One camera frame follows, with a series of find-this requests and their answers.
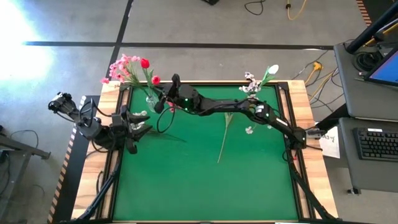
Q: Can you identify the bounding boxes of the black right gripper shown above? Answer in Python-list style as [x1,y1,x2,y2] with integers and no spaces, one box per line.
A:
[154,73,202,114]

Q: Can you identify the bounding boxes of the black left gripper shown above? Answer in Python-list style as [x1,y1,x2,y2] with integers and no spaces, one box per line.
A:
[108,105,154,156]

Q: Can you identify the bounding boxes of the pink flower spray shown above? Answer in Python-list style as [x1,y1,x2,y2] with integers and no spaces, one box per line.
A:
[166,100,183,113]
[99,53,150,97]

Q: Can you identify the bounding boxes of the red tulip with green stem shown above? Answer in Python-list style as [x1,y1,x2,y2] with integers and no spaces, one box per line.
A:
[150,75,162,97]
[139,57,156,97]

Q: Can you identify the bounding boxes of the white tulip with green stem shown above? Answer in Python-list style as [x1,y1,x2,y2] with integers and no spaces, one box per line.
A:
[216,111,234,164]
[257,63,280,94]

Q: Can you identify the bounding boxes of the clear glass vase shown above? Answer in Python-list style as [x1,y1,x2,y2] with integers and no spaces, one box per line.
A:
[145,93,161,113]

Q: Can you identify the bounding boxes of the black mat with striped edge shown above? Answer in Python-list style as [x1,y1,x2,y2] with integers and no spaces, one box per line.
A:
[46,95,102,224]
[356,0,374,27]

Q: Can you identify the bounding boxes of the green table mat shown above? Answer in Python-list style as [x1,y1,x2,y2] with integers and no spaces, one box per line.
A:
[112,84,299,222]

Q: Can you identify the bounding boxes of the grey metal cart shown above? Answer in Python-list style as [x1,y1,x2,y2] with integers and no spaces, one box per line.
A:
[0,124,52,224]

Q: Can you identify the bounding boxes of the white paper sheet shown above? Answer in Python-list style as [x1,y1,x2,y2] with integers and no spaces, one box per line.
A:
[318,126,341,159]

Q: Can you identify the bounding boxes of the grey monitor desk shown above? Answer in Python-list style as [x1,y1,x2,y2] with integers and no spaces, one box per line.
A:
[333,40,398,123]

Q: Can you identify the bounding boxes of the black diagonal pole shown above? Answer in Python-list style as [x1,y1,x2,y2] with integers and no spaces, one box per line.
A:
[345,1,398,54]

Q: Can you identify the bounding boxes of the black computer keyboard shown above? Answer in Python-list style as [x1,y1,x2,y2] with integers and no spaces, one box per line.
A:
[353,126,398,162]

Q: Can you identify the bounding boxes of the blue computer screen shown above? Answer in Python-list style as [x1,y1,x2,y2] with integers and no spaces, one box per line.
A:
[365,46,398,88]

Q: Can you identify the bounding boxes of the grey keyboard desk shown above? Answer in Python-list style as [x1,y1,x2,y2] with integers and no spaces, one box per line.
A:
[337,117,398,194]

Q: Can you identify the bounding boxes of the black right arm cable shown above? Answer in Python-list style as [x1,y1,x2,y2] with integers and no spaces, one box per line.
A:
[156,107,177,134]

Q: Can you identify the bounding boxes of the black table frame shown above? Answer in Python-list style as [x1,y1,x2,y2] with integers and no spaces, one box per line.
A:
[58,80,352,224]

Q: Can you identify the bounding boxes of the black floor cable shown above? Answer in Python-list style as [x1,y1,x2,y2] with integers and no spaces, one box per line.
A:
[244,0,266,16]

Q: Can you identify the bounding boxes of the yellow floor cable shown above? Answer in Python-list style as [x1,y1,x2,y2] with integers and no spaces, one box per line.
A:
[285,0,308,21]

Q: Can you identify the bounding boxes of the yellow plug with cable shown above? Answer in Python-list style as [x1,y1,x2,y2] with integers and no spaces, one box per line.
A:
[304,61,335,100]

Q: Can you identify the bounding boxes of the coiled black cable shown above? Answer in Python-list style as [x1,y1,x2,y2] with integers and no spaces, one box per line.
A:
[354,49,379,72]

